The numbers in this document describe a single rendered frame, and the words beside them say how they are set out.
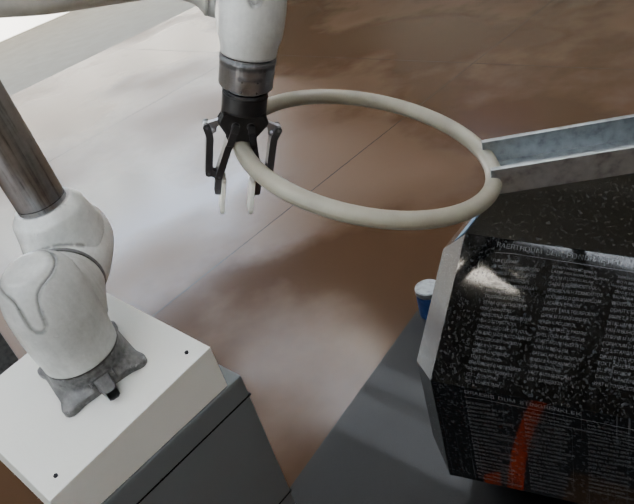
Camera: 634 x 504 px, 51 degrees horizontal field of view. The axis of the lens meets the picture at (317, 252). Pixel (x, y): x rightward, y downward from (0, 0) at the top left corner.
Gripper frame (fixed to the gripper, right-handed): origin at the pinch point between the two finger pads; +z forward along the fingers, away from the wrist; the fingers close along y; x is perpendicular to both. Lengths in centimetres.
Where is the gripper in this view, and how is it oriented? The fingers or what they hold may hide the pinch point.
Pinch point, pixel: (236, 194)
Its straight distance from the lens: 120.5
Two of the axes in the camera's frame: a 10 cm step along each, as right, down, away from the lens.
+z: -1.4, 8.0, 5.8
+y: 9.7, -0.1, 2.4
